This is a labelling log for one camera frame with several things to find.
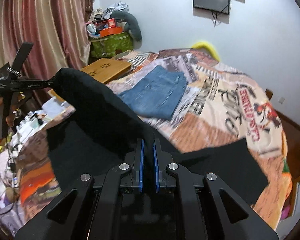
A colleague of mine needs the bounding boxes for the black pants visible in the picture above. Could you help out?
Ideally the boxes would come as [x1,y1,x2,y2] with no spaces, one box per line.
[47,68,268,205]

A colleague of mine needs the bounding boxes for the folded blue jeans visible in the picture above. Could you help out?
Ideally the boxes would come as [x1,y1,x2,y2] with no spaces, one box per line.
[117,66,188,120]

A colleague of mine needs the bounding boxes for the striped pink curtain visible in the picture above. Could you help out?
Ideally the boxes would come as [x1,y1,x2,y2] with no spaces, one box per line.
[0,0,99,98]

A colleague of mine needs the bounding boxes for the wooden lap desk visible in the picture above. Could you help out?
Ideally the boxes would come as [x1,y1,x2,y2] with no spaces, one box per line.
[81,58,132,84]

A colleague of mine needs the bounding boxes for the green patterned storage box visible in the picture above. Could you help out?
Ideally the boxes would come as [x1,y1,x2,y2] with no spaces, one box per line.
[90,32,134,58]

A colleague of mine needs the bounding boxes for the orange box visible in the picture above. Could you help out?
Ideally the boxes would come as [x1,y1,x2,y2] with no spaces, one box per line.
[100,27,123,38]

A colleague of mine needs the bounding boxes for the yellow pillow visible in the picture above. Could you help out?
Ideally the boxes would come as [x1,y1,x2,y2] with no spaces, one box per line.
[191,41,220,61]

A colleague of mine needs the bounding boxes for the grey plush toy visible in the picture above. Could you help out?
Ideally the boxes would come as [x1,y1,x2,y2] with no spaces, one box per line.
[111,11,142,42]

